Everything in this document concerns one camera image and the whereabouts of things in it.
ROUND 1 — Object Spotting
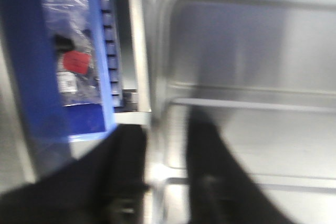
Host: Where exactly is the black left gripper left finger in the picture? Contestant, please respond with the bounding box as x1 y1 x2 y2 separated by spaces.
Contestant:
1 124 147 223

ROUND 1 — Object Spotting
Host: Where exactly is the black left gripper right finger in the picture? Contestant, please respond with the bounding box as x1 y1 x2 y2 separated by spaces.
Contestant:
186 107 292 223

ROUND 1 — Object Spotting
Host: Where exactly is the small ribbed silver tray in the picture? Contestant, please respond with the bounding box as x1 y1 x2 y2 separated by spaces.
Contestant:
145 0 335 223

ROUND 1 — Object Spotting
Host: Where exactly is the blue bin with bag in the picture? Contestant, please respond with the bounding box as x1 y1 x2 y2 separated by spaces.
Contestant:
0 0 124 146

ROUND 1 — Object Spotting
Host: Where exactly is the clear bag red label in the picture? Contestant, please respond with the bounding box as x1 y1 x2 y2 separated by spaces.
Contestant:
41 0 101 106

